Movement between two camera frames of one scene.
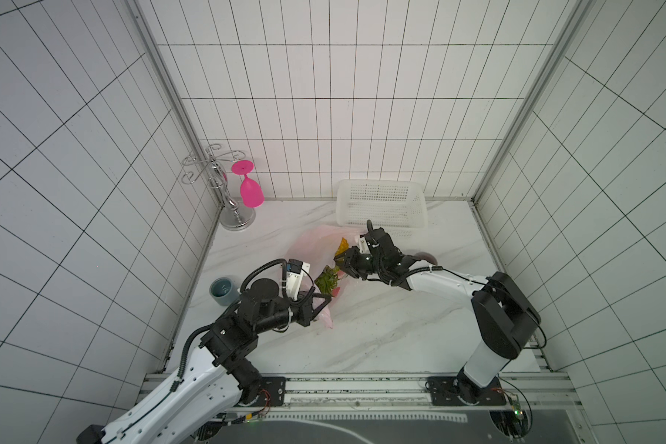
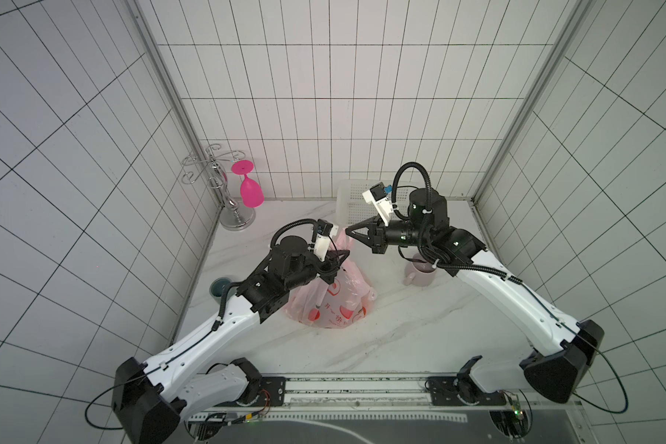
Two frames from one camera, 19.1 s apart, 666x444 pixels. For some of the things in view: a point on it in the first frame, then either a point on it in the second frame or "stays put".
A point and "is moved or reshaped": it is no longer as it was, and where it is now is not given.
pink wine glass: [252, 192] stays put
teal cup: [222, 289] stays put
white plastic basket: [396, 205] stays put
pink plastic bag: [317, 247] is moved or reshaped
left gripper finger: [306, 304] to [337, 256]
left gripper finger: [305, 313] to [329, 277]
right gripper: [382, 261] to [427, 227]
